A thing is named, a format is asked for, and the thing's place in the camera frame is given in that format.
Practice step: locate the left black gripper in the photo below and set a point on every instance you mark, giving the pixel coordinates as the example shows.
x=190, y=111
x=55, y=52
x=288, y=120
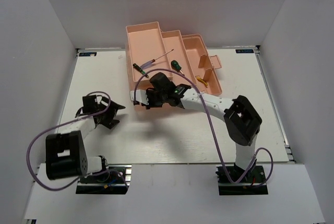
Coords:
x=109, y=121

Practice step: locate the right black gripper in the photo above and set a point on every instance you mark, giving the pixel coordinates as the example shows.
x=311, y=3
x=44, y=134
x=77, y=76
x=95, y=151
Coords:
x=151, y=105

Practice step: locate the yellow long-nose pliers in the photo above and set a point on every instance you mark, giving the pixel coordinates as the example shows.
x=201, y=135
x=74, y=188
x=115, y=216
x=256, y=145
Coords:
x=202, y=81

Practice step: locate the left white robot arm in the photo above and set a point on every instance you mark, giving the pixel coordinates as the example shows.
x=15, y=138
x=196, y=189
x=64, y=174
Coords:
x=65, y=151

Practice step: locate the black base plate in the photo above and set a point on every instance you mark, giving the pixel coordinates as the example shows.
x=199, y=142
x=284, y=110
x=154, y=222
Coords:
x=115, y=181
x=252, y=184

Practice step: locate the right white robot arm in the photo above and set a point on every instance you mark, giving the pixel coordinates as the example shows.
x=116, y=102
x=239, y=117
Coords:
x=240, y=117

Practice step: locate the pink plastic tool box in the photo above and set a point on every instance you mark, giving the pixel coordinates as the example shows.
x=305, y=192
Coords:
x=147, y=41

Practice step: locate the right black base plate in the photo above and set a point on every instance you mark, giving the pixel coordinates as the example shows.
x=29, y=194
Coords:
x=252, y=184

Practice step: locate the black precision screwdriver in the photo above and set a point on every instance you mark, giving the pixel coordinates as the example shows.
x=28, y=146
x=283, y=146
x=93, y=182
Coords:
x=139, y=69

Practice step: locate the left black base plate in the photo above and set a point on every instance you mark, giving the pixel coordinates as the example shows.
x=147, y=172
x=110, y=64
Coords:
x=115, y=181

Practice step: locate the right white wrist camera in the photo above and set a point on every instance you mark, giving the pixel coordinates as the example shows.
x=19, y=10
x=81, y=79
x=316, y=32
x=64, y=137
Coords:
x=139, y=97

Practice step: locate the green stubby screwdriver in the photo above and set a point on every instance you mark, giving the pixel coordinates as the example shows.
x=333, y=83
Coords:
x=176, y=66

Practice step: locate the purple handle screwdriver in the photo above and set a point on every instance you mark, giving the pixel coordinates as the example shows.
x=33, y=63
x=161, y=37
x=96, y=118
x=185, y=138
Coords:
x=150, y=62

